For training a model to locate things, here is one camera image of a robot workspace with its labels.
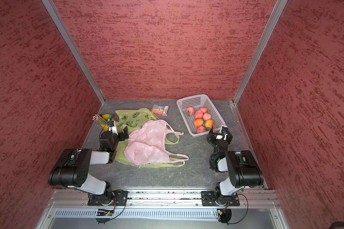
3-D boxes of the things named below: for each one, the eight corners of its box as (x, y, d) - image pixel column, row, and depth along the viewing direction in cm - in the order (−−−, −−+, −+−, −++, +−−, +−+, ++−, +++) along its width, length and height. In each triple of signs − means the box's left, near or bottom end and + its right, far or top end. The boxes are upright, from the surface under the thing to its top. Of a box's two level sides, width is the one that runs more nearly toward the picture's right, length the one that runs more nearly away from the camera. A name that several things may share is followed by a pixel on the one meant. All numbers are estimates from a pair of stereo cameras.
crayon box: (151, 113, 115) (151, 112, 113) (154, 105, 120) (153, 103, 119) (167, 115, 113) (167, 113, 112) (169, 107, 119) (169, 105, 118)
